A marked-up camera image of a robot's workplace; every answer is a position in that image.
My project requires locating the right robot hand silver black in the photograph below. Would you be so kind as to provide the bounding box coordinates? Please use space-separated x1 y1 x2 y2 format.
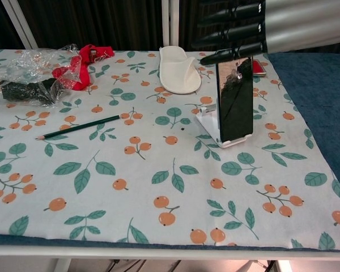
191 0 340 67

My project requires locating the black smartphone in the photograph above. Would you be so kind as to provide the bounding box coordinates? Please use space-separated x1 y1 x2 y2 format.
216 49 254 143

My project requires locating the white folding phone stand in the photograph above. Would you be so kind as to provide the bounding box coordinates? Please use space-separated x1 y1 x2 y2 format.
194 103 254 148

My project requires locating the red ink pad tin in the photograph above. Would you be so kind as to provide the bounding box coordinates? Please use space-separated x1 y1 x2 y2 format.
252 59 268 78

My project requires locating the white disposable slipper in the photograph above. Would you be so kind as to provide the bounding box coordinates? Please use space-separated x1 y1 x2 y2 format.
159 46 201 95

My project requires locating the dark pleated curtain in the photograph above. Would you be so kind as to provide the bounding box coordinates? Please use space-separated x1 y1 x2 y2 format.
0 0 340 54

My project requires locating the red fabric ribbon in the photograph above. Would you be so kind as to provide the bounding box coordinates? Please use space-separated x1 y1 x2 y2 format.
51 44 115 91

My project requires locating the orange fruit print tablecloth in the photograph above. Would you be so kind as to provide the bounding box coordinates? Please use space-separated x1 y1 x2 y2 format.
0 49 340 252

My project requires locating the dark green pencil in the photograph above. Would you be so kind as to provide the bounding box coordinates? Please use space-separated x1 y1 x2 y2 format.
35 114 121 141

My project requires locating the clear crumpled plastic bag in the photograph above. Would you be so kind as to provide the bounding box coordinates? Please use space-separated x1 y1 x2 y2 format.
0 43 88 108

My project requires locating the dark green bundle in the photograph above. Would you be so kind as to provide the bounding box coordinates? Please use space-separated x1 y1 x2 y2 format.
0 78 63 104

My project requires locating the white table leg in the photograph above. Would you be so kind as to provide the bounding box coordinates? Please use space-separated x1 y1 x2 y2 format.
53 257 72 272

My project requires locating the white upright frame post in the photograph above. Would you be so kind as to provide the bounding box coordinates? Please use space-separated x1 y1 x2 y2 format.
161 0 180 52

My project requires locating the white table edge rail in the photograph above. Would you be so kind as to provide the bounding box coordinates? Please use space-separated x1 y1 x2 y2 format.
0 242 340 262

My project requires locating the white slanted frame post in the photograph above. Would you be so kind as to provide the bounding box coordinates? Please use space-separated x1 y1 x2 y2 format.
1 0 39 50

